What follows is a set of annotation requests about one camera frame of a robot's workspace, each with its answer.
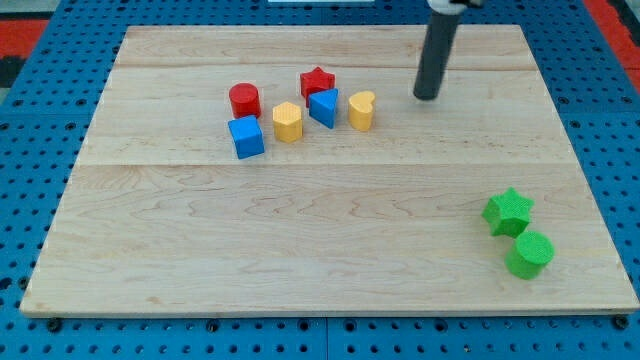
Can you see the white rod mount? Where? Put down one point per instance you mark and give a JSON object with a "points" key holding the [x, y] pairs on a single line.
{"points": [[453, 7]]}

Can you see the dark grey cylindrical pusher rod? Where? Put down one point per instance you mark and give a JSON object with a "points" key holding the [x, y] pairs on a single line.
{"points": [[437, 46]]}

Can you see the red star block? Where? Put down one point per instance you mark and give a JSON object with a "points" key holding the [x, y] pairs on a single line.
{"points": [[314, 81]]}

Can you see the yellow hexagon block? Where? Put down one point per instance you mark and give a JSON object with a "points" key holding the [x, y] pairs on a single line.
{"points": [[287, 122]]}

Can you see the green star block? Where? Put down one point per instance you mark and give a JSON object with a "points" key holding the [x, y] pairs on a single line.
{"points": [[508, 213]]}

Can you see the yellow heart block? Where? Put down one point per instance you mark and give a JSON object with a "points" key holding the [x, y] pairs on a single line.
{"points": [[361, 109]]}

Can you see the blue triangle block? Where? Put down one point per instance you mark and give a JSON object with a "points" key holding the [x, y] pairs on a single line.
{"points": [[323, 107]]}

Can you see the red cylinder block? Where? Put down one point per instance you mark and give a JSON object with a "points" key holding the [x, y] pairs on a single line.
{"points": [[245, 100]]}

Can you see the blue cube block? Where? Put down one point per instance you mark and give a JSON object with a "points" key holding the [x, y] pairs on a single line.
{"points": [[247, 136]]}

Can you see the green cylinder block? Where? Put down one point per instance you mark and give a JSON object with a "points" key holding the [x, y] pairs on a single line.
{"points": [[530, 253]]}

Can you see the wooden board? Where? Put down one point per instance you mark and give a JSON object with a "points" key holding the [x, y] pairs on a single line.
{"points": [[161, 219]]}

